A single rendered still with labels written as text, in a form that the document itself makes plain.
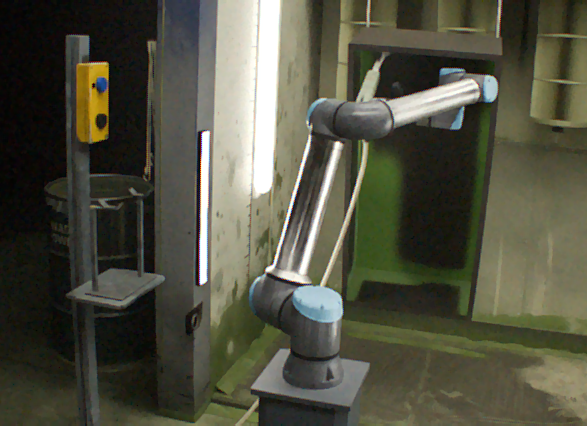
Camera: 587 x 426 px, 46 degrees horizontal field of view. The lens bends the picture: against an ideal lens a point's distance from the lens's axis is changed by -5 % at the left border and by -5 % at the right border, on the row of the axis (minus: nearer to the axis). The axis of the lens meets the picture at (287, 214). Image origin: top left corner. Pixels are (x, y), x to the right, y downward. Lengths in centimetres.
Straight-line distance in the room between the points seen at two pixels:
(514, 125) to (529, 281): 94
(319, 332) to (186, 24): 130
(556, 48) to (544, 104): 31
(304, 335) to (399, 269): 153
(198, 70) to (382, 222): 124
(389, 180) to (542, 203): 123
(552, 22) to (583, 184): 98
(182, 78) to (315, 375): 127
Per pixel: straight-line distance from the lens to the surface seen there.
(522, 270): 421
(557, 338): 417
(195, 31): 280
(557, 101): 406
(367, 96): 265
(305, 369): 219
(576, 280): 424
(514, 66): 444
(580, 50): 407
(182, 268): 297
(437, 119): 266
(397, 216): 349
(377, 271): 363
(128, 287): 253
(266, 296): 228
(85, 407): 283
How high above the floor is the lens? 168
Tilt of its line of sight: 14 degrees down
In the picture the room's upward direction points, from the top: 3 degrees clockwise
